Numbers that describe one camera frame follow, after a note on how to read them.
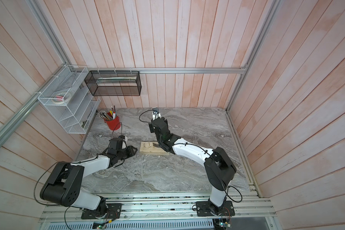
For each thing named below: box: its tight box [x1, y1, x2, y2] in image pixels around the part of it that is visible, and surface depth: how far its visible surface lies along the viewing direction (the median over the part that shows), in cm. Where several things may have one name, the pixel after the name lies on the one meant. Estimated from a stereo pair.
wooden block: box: [139, 141, 170, 155], surface depth 95 cm
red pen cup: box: [104, 115, 122, 131], surface depth 110 cm
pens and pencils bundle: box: [97, 104, 117, 122], surface depth 103 cm
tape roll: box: [51, 92, 71, 104], surface depth 75 cm
